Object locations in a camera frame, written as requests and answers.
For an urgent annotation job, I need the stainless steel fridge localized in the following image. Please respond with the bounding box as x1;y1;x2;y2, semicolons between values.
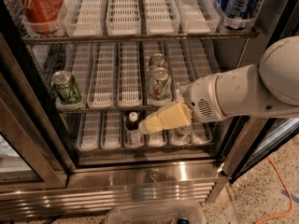
0;0;298;220

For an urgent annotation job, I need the green soda can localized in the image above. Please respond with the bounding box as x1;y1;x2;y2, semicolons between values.
51;70;82;105

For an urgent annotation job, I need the brown bottle white cap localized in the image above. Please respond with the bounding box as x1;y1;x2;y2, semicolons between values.
125;112;144;147

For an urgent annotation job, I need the fridge door right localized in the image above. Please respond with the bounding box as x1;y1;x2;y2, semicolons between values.
230;118;299;184

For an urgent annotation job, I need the clear water bottle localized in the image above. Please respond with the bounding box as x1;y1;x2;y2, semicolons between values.
174;125;192;144

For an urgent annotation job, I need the white floral can front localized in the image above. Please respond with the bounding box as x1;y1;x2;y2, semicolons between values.
149;67;171;101

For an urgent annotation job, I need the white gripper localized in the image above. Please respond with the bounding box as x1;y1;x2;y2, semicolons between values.
138;74;227;134

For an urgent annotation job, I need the clear plastic bin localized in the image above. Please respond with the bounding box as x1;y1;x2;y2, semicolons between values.
105;201;206;224

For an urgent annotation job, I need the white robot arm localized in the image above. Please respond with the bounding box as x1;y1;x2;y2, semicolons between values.
138;36;299;134

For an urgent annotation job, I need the silver can behind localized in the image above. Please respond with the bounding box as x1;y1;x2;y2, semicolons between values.
149;53;167;70

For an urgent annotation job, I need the red cola can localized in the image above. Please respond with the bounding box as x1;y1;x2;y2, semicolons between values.
19;0;64;35

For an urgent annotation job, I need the top wire shelf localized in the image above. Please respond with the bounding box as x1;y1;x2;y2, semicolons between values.
22;31;260;45

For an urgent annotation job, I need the orange cable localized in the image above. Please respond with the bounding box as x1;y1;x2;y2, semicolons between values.
254;156;294;224

